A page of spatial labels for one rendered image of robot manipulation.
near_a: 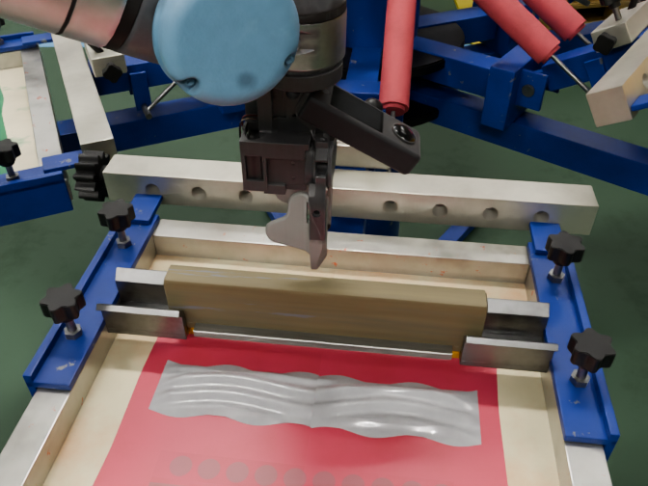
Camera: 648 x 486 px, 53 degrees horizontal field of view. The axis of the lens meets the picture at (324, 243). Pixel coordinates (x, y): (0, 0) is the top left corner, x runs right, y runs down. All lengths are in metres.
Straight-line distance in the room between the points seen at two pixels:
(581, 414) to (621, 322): 1.63
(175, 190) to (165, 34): 0.63
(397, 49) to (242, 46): 0.78
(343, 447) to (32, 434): 0.31
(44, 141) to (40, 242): 1.49
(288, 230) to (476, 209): 0.36
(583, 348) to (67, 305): 0.53
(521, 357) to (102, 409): 0.46
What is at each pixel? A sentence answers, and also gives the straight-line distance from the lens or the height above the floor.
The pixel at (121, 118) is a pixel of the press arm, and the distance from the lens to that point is 1.35.
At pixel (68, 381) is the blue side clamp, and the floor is 1.00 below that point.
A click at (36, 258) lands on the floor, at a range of 2.58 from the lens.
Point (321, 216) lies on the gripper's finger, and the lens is 0.58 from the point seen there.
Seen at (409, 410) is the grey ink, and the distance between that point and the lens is 0.73.
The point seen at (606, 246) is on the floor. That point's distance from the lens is 2.63.
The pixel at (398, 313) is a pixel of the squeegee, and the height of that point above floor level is 1.04.
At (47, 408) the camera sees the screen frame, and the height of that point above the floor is 0.99.
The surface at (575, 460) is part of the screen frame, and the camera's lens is 0.70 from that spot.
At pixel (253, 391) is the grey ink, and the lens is 0.74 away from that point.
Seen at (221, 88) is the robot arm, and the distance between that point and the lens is 0.34.
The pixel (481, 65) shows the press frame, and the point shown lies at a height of 1.02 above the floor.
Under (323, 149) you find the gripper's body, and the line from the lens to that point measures 0.57.
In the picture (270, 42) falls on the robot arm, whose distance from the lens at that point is 0.34.
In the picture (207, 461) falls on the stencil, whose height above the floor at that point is 0.95.
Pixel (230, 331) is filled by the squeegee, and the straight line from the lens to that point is 0.76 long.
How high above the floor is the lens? 1.55
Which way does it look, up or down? 40 degrees down
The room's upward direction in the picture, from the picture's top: straight up
